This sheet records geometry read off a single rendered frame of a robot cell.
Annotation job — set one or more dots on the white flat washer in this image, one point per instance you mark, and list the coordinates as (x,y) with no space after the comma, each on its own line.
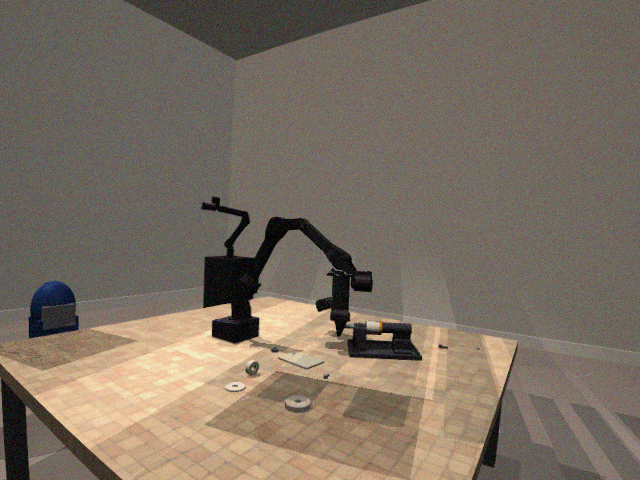
(230,386)

